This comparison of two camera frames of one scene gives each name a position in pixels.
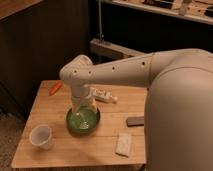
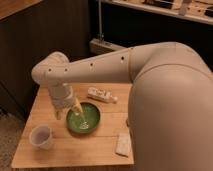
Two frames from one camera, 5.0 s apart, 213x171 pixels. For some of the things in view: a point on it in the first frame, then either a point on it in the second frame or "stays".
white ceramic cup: x=41 y=135 stays
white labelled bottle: x=103 y=95 stays
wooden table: x=46 y=141 stays
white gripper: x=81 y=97 -> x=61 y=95
